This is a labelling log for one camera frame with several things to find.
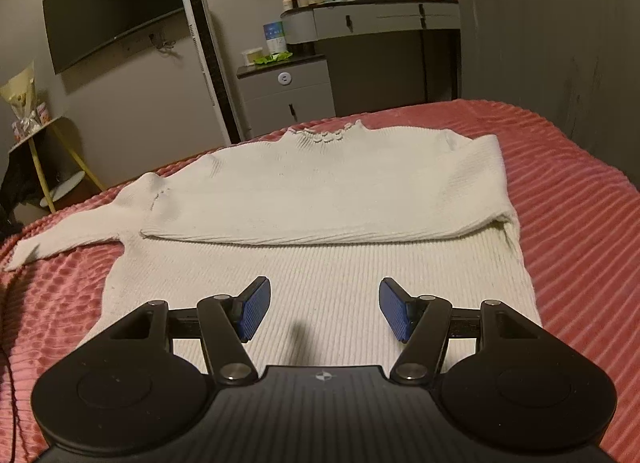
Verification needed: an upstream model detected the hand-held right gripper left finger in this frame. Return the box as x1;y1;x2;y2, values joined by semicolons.
102;276;272;387

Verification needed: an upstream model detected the black wall television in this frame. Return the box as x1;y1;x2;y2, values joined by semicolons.
42;0;194;75

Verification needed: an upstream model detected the grey drawer cabinet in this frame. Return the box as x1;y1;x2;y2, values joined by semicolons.
236;54;337;140

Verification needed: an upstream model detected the wrapped flower bouquet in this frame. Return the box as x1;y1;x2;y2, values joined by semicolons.
0;60;45;136

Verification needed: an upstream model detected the grey vanity table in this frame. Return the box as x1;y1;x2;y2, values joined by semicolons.
280;0;462;117

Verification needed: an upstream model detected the white knit sweater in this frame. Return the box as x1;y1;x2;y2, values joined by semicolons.
4;119;543;384

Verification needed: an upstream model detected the pink ribbed blanket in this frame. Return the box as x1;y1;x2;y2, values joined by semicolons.
0;99;640;463

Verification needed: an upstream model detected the white tower air conditioner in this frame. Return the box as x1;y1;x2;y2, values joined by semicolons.
181;0;246;145

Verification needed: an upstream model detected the yellow-legged side table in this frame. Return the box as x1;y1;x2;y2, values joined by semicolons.
7;115;109;214

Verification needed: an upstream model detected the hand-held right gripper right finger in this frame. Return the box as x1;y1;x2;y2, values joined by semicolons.
378;276;544;387

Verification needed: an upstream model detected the dark cloth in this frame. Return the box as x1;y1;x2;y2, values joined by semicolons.
0;145;45;240

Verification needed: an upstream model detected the blue and white box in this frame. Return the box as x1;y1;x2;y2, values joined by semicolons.
263;22;289;55

